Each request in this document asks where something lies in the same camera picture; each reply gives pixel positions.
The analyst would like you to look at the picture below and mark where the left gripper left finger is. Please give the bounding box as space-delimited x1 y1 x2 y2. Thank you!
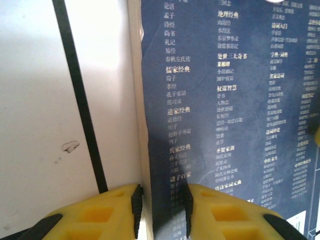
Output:
14 184 144 240

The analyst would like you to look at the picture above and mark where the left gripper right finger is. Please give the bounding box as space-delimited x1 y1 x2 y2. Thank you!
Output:
185 184 310 240

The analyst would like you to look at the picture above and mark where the blue book with text list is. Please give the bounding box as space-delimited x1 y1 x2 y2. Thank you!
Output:
126 0 320 240

